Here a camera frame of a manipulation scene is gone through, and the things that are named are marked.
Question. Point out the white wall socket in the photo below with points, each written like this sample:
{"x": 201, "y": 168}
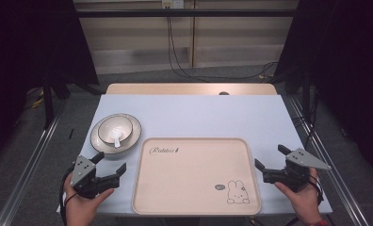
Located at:
{"x": 173, "y": 3}

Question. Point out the black metal stand post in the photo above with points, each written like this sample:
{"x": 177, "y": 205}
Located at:
{"x": 306, "y": 94}
{"x": 48, "y": 100}

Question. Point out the person's right hand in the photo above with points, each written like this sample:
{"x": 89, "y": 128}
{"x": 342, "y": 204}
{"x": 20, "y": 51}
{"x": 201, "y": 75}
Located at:
{"x": 305, "y": 201}

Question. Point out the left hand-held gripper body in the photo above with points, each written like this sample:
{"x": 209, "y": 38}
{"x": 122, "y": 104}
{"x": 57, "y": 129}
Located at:
{"x": 82, "y": 171}

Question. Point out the white dark-rimmed plate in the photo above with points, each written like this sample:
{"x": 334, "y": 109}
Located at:
{"x": 135, "y": 136}

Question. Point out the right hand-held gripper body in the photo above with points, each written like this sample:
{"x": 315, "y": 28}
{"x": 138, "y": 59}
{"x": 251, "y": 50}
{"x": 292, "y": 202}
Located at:
{"x": 296, "y": 171}

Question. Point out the white ceramic spoon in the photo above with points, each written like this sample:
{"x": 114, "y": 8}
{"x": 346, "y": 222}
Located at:
{"x": 116, "y": 142}

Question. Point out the white dark-rimmed bowl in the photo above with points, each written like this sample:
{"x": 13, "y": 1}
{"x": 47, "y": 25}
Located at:
{"x": 107, "y": 128}

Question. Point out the person's left hand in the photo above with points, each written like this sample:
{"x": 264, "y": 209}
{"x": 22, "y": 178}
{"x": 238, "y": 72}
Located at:
{"x": 81, "y": 207}

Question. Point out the beige tray with rabbit print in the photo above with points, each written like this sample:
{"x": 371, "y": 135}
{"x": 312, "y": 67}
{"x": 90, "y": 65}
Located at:
{"x": 194, "y": 179}

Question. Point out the red wristband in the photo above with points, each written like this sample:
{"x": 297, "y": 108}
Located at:
{"x": 319, "y": 223}

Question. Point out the aluminium floor rail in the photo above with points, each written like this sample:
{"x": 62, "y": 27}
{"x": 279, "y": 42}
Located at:
{"x": 332, "y": 163}
{"x": 27, "y": 169}

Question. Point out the dark curtain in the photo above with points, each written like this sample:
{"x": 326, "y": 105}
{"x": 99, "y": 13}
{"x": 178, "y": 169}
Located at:
{"x": 24, "y": 47}
{"x": 348, "y": 62}

